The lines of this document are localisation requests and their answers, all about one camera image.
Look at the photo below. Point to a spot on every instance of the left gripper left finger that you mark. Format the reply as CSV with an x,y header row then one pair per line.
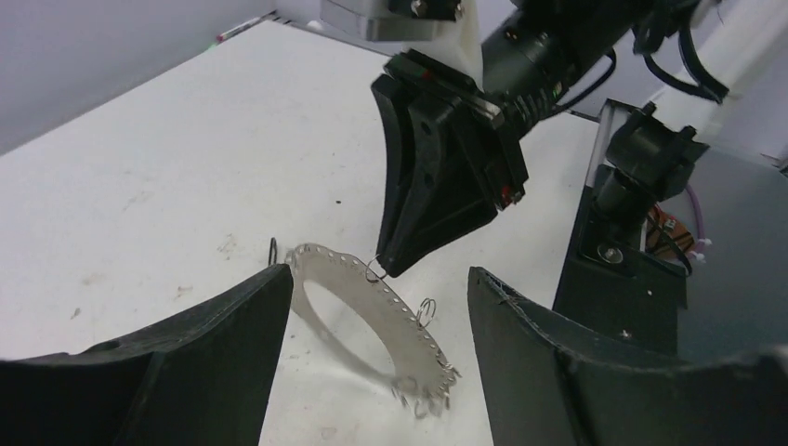
x,y
200,377

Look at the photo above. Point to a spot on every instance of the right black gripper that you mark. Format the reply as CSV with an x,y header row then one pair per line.
x,y
452,158

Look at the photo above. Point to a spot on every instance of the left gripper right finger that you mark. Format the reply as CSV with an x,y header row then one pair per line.
x,y
547,380

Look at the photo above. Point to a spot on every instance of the large silver keyring with keys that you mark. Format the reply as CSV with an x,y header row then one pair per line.
x,y
423,377

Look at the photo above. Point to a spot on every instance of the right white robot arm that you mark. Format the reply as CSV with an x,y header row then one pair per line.
x,y
543,48

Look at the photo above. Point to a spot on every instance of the red white marker pen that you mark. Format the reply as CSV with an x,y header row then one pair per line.
x,y
239,28

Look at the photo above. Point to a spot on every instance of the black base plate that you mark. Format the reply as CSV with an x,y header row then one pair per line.
x,y
614,288

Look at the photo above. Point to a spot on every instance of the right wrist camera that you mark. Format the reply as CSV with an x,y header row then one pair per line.
x,y
446,31

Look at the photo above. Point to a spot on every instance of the aluminium frame rail right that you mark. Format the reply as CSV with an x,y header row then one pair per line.
x,y
611,117

